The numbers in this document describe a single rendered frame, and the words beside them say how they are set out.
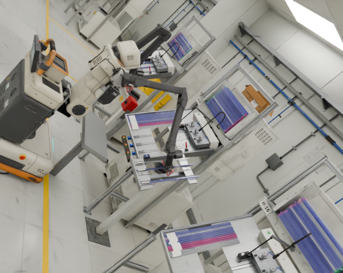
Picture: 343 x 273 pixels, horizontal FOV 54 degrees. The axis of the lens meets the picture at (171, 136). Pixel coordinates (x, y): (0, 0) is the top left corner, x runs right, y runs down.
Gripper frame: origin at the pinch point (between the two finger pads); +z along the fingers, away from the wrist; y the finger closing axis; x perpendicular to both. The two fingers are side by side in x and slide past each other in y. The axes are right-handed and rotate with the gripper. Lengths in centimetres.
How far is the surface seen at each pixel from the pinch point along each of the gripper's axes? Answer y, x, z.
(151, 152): 30.3, 3.8, 6.5
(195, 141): 30.2, -36.2, -3.3
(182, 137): 45, -30, 4
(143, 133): 59, 5, 8
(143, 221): 19, 3, 94
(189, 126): 53, -39, -3
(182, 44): 192, -75, -22
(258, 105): 58, -113, -22
